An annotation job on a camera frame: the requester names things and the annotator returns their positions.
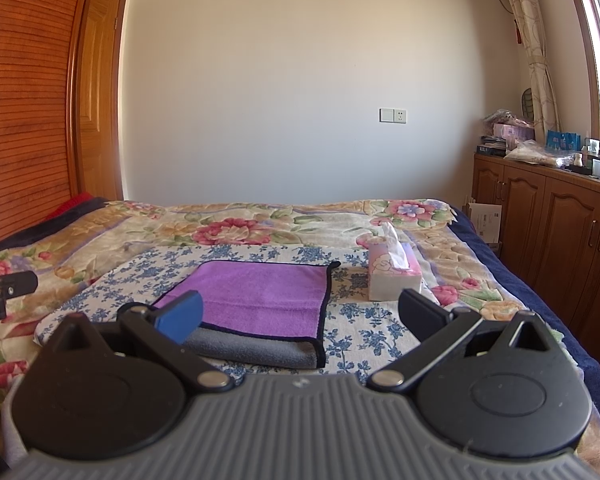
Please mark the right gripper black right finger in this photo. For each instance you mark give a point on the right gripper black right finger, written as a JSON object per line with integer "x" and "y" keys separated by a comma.
{"x": 422, "y": 317}

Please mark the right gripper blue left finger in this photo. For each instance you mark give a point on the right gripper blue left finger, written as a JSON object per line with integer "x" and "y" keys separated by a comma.
{"x": 177, "y": 316}

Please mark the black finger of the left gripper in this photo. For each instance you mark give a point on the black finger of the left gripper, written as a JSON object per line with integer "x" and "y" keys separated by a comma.
{"x": 18, "y": 284}

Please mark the purple and grey microfibre towel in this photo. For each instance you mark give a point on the purple and grey microfibre towel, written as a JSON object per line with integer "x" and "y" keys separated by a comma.
{"x": 261, "y": 313}

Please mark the floral quilt bedspread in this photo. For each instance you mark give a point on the floral quilt bedspread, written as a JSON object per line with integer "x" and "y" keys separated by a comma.
{"x": 502, "y": 392}

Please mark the pink tissue box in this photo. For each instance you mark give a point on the pink tissue box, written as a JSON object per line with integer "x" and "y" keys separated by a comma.
{"x": 392, "y": 266}

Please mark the blue floral white cloth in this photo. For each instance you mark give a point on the blue floral white cloth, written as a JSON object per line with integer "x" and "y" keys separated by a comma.
{"x": 359, "y": 335}

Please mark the red pillow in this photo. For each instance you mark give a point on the red pillow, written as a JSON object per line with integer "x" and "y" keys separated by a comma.
{"x": 69, "y": 204}

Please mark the white paper bag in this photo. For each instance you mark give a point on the white paper bag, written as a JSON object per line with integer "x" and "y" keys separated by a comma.
{"x": 486, "y": 220}

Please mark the wooden sideboard cabinet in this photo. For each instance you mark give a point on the wooden sideboard cabinet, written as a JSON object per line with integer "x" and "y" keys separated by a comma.
{"x": 550, "y": 237}

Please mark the dark book stack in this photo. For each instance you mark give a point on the dark book stack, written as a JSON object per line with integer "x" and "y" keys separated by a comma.
{"x": 492, "y": 146}

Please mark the beige plastic bag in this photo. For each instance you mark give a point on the beige plastic bag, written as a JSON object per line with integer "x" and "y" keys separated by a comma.
{"x": 532, "y": 153}

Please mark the pink gift box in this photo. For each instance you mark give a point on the pink gift box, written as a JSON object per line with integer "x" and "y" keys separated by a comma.
{"x": 513, "y": 133}

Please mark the wooden door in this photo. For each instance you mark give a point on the wooden door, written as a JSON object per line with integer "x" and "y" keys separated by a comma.
{"x": 97, "y": 111}

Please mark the blue patterned box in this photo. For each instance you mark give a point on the blue patterned box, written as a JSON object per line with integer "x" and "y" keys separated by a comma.
{"x": 563, "y": 141}

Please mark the green woven fan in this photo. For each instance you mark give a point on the green woven fan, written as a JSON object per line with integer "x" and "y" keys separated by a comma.
{"x": 526, "y": 102}

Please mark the wooden slatted headboard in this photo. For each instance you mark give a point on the wooden slatted headboard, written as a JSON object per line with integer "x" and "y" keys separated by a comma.
{"x": 39, "y": 46}

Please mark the patterned beige curtain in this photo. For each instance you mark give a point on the patterned beige curtain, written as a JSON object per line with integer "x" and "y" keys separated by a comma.
{"x": 529, "y": 20}

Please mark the white wall socket plate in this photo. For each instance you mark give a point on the white wall socket plate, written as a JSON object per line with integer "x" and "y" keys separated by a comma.
{"x": 393, "y": 115}

